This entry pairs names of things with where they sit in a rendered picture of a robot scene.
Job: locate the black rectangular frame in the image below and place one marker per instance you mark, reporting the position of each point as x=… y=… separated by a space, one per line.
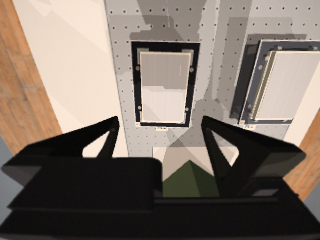
x=137 y=46

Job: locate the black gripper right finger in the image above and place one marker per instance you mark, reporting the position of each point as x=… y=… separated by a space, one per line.
x=260 y=156

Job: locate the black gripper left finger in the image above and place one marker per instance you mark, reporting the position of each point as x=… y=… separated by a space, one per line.
x=73 y=143

